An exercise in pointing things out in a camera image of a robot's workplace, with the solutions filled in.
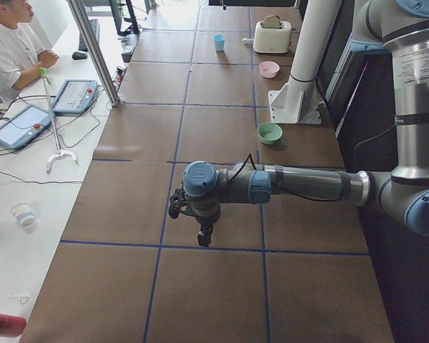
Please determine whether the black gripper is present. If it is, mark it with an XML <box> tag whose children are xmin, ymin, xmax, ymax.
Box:
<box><xmin>192</xmin><ymin>207</ymin><xmax>220</xmax><ymax>247</ymax></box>

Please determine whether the light blue cup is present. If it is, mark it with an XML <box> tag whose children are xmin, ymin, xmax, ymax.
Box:
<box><xmin>214</xmin><ymin>34</ymin><xmax>225</xmax><ymax>52</ymax></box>

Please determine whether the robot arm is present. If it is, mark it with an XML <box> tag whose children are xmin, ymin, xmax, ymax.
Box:
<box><xmin>168</xmin><ymin>1</ymin><xmax>429</xmax><ymax>247</ymax></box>

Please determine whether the green bowl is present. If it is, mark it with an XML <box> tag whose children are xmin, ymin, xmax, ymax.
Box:
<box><xmin>257</xmin><ymin>122</ymin><xmax>282</xmax><ymax>145</ymax></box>

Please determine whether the white metal stand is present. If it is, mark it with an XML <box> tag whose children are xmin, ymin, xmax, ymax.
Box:
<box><xmin>39</xmin><ymin>67</ymin><xmax>79</xmax><ymax>174</ymax></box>

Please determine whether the pink bowl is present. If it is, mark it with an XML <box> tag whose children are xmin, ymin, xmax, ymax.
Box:
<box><xmin>259</xmin><ymin>61</ymin><xmax>280</xmax><ymax>79</ymax></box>

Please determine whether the paper cup with stripes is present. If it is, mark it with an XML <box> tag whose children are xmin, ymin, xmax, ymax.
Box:
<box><xmin>10</xmin><ymin>203</ymin><xmax>35</xmax><ymax>227</ymax></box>

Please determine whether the far teach pendant tablet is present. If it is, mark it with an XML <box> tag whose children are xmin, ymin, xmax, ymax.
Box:
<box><xmin>52</xmin><ymin>79</ymin><xmax>98</xmax><ymax>116</ymax></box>

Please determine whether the teach pendant tablet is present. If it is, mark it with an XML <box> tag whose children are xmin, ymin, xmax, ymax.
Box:
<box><xmin>0</xmin><ymin>104</ymin><xmax>51</xmax><ymax>149</ymax></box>
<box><xmin>52</xmin><ymin>79</ymin><xmax>98</xmax><ymax>116</ymax></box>

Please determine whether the cream toaster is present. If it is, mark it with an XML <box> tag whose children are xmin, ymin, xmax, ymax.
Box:
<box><xmin>253</xmin><ymin>21</ymin><xmax>292</xmax><ymax>54</ymax></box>

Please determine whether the near teach pendant tablet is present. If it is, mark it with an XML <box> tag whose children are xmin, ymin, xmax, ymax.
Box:
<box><xmin>0</xmin><ymin>104</ymin><xmax>51</xmax><ymax>149</ymax></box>

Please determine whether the black monitor stand far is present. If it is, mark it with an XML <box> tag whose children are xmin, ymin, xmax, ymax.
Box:
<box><xmin>109</xmin><ymin>0</ymin><xmax>140</xmax><ymax>36</ymax></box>

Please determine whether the black computer mouse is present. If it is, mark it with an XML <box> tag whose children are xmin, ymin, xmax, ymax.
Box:
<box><xmin>71</xmin><ymin>51</ymin><xmax>87</xmax><ymax>61</ymax></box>

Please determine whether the red cylinder object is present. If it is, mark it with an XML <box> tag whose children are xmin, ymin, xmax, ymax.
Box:
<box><xmin>0</xmin><ymin>314</ymin><xmax>27</xmax><ymax>338</ymax></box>

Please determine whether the bread slice in toaster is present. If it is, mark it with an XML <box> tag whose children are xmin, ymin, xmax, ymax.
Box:
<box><xmin>263</xmin><ymin>15</ymin><xmax>280</xmax><ymax>29</ymax></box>

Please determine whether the black keyboard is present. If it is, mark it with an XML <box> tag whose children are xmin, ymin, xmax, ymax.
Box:
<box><xmin>77</xmin><ymin>18</ymin><xmax>101</xmax><ymax>52</ymax></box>

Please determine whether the seated man white shirt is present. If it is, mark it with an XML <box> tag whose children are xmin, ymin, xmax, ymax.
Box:
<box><xmin>0</xmin><ymin>1</ymin><xmax>59</xmax><ymax>104</ymax></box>

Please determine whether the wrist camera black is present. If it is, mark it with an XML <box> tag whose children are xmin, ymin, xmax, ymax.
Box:
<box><xmin>168</xmin><ymin>188</ymin><xmax>187</xmax><ymax>219</ymax></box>

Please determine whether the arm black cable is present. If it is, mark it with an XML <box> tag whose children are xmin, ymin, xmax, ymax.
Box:
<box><xmin>227</xmin><ymin>153</ymin><xmax>347</xmax><ymax>203</ymax></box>

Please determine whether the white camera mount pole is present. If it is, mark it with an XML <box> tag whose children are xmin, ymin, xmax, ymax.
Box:
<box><xmin>268</xmin><ymin>0</ymin><xmax>342</xmax><ymax>124</ymax></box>

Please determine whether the aluminium frame post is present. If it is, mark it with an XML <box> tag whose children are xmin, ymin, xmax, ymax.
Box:
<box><xmin>67</xmin><ymin>0</ymin><xmax>120</xmax><ymax>107</ymax></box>

